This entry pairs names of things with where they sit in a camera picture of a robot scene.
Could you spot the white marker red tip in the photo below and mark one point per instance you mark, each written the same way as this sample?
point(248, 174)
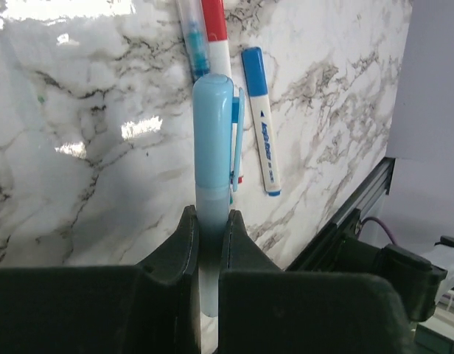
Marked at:
point(217, 35)

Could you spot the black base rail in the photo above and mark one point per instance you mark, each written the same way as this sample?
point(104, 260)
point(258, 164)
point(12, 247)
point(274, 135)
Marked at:
point(320, 253)

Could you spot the light blue marker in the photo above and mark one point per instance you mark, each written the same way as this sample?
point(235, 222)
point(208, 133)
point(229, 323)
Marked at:
point(212, 208)

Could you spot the light blue marker cap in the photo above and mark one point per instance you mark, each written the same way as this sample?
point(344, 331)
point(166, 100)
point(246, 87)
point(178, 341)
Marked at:
point(218, 120)

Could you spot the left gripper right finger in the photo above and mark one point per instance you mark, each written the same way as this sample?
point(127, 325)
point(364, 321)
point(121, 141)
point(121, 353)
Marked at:
point(263, 309)

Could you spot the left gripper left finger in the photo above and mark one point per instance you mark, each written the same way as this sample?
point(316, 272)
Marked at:
point(148, 307)

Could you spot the white marker blue tip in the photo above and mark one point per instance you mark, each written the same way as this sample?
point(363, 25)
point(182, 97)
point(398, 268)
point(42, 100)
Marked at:
point(255, 79)

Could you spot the blue gel pen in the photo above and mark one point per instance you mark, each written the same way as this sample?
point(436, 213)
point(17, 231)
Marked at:
point(194, 32)

